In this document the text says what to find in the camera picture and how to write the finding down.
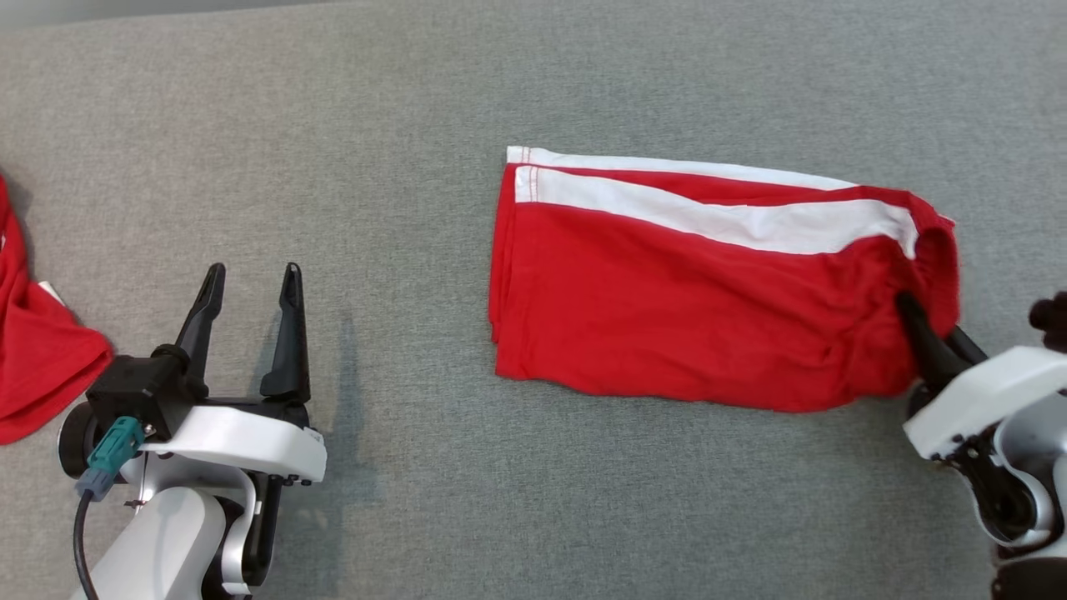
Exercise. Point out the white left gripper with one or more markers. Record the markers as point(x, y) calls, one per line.
point(242, 437)

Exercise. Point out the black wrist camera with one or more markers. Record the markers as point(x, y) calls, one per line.
point(1052, 321)
point(137, 392)

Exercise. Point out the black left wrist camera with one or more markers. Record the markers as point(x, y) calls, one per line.
point(137, 392)

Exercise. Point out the red basketball jersey white trim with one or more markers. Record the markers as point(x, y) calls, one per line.
point(37, 358)

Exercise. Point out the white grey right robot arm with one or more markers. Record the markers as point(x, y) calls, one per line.
point(1025, 492)

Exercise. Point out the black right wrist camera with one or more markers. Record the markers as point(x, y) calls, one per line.
point(1052, 321)

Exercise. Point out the red shorts with white stripe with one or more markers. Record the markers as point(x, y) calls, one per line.
point(667, 308)

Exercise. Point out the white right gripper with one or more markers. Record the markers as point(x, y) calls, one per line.
point(975, 396)

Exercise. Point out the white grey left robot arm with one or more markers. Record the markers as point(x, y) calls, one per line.
point(167, 542)

